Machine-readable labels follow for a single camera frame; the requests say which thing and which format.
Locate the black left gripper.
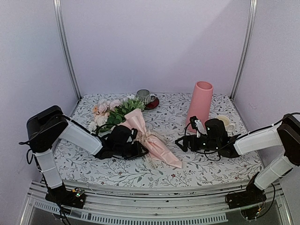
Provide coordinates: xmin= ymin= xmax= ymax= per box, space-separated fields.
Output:
xmin=114 ymin=141 xmax=149 ymax=160

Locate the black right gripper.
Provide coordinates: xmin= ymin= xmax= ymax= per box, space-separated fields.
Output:
xmin=176 ymin=134 xmax=220 ymax=152

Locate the cream printed ribbon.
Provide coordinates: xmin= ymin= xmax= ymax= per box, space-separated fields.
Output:
xmin=137 ymin=131 xmax=169 ymax=164

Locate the pink flower bouquet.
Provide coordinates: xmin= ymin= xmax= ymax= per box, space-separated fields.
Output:
xmin=88 ymin=96 xmax=182 ymax=169

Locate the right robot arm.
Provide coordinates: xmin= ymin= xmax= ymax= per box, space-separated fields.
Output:
xmin=175 ymin=112 xmax=300 ymax=209

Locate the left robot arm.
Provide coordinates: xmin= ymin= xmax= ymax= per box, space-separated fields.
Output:
xmin=19 ymin=105 xmax=149 ymax=209

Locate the tall pink vase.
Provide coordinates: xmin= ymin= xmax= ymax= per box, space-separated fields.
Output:
xmin=186 ymin=81 xmax=213 ymax=126

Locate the floral patterned tablecloth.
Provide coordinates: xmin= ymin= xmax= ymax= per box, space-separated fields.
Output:
xmin=54 ymin=93 xmax=263 ymax=188

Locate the white coffee mug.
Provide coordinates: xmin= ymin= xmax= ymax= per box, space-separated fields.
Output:
xmin=215 ymin=115 xmax=235 ymax=133

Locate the dark red saucer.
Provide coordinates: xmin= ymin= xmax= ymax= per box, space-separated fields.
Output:
xmin=145 ymin=97 xmax=159 ymax=110

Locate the striped ceramic cup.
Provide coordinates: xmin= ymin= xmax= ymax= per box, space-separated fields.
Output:
xmin=136 ymin=89 xmax=157 ymax=105

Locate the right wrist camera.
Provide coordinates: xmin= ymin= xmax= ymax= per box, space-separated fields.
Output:
xmin=189 ymin=116 xmax=203 ymax=138

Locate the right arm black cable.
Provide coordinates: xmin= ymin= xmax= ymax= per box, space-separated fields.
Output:
xmin=184 ymin=127 xmax=237 ymax=162

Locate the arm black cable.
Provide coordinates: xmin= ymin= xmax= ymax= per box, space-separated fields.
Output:
xmin=184 ymin=127 xmax=237 ymax=162
xmin=18 ymin=140 xmax=35 ymax=166

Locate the aluminium front rail base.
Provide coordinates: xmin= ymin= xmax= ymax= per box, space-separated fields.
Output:
xmin=20 ymin=180 xmax=293 ymax=225

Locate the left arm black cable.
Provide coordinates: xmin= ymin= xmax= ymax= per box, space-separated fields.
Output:
xmin=18 ymin=140 xmax=35 ymax=166

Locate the right aluminium frame post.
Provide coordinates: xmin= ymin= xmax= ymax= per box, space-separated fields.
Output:
xmin=230 ymin=0 xmax=258 ymax=102

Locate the aluminium frame post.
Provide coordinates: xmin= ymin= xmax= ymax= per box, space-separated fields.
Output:
xmin=53 ymin=0 xmax=82 ymax=101
xmin=230 ymin=0 xmax=258 ymax=102

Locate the left aluminium frame post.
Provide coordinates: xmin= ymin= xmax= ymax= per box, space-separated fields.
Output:
xmin=53 ymin=0 xmax=82 ymax=101

